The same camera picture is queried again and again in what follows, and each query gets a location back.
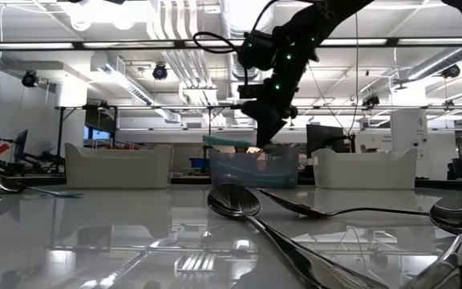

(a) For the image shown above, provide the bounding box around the black right camera cable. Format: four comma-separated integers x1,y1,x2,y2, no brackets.
192,0,281,85

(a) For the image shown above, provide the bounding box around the teal thick-handled silver spoon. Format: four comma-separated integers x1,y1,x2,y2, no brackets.
201,135,253,149

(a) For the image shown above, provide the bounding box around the slanted silver ventilation duct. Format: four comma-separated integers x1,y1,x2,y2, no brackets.
405,46,462,81

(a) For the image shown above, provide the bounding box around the blue crate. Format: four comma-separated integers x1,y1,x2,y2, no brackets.
188,157,210,170

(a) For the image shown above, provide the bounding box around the black aluminium table frame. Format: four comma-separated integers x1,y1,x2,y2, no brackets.
0,174,462,191

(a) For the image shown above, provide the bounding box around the black background monitor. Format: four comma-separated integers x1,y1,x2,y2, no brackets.
306,124,347,160

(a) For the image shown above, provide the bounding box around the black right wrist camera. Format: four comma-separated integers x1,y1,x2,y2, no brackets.
237,83,265,100

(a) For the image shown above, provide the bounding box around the thin hanging cable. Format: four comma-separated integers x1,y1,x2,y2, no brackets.
352,10,359,136

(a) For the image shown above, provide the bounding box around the blue lit background screen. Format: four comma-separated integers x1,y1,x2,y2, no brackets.
83,125,112,141

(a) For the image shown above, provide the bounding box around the white plastic bin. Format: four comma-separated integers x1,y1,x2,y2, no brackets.
311,147,419,190
64,142,174,190

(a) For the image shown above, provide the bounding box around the round silver ventilation duct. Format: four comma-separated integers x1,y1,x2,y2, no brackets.
219,0,277,81

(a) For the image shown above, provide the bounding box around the black metal spoon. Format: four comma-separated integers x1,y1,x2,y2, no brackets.
257,187,432,220
206,183,391,289
398,195,462,289

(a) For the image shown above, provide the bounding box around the black ceiling spotlight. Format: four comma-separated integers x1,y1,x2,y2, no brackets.
361,93,381,110
21,70,39,88
440,63,462,79
152,63,169,81

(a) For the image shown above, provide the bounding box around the blue thin-handled dark spoon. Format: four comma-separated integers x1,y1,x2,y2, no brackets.
0,174,85,199

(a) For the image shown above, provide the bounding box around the grey translucent plastic bin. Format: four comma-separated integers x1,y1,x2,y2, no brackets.
209,146,300,189

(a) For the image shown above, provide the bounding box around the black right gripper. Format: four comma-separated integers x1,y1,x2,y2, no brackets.
241,67,302,149

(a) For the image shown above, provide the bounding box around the black background workbench frame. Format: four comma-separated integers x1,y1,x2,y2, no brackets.
53,103,462,177

